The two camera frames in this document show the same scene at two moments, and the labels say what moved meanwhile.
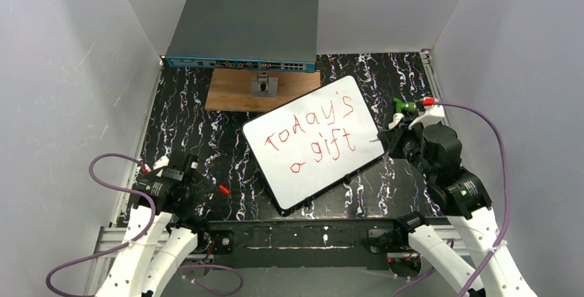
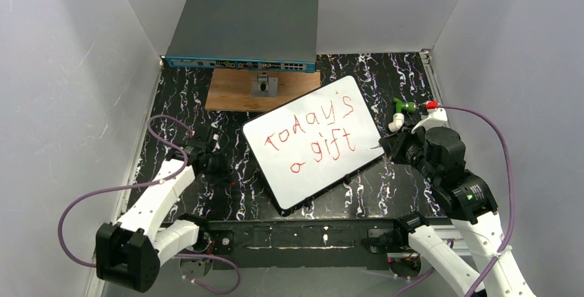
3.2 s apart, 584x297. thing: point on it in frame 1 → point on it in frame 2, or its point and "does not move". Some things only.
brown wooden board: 231,89 does not move
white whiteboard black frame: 310,143 does not move
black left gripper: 196,189 → 212,149
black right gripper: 394,138 does not move
